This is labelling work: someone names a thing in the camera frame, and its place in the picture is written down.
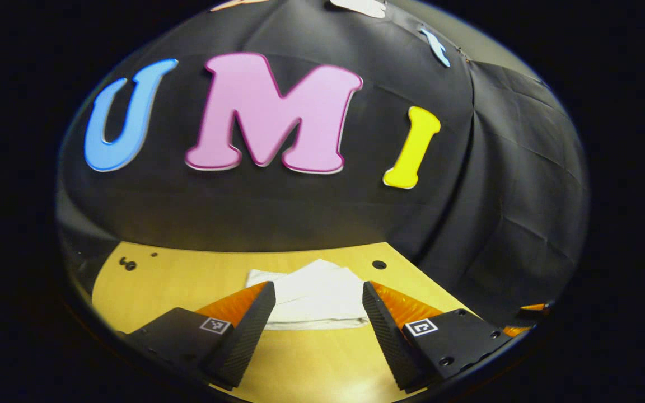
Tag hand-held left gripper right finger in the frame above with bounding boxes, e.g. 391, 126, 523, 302
362, 280, 513, 394

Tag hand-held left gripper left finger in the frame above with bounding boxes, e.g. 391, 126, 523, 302
125, 281, 277, 391

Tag white jeans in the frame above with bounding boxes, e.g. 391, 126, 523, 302
246, 259, 370, 331

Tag black backdrop cloth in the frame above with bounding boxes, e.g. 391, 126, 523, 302
57, 0, 589, 328

